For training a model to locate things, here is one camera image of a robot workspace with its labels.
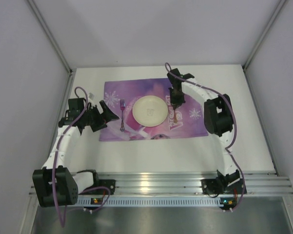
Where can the aluminium corner post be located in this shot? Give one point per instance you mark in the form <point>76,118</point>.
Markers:
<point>281,4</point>
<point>43,24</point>

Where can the white slotted cable duct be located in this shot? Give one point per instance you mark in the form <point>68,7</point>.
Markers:
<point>169,202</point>

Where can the right aluminium corner post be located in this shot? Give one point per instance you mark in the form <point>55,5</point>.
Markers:
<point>281,4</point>

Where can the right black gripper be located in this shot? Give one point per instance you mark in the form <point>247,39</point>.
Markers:
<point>176,103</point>

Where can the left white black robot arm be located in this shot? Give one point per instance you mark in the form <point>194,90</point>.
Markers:
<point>54,183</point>

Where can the purple Elsa cloth placemat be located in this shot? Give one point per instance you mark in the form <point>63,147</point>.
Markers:
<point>189,115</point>

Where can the aluminium mounting rail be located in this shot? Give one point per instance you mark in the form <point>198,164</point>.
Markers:
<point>193,184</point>

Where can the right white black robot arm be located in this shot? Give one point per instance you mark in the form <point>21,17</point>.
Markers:
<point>219,121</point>

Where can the cream round plate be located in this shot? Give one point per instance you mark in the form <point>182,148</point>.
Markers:
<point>150,111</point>

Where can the left aluminium corner post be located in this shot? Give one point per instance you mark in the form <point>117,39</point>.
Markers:
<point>43,24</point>

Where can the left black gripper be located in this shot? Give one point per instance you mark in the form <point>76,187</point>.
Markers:
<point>99,119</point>

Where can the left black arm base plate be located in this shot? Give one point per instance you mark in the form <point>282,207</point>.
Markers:
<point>108,183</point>

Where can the gold metal spoon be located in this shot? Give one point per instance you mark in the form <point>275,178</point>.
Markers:
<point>175,116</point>

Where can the iridescent metal fork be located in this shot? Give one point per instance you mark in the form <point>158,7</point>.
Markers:
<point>122,107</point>

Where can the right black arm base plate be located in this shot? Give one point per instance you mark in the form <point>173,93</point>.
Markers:
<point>212,187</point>

